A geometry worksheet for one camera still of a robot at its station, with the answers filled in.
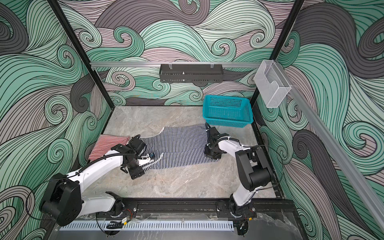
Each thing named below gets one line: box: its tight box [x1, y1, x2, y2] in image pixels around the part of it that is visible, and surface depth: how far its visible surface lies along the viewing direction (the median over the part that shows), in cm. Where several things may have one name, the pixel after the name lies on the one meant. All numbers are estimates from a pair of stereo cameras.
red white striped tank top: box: [88, 134, 130, 160], surface depth 97 cm
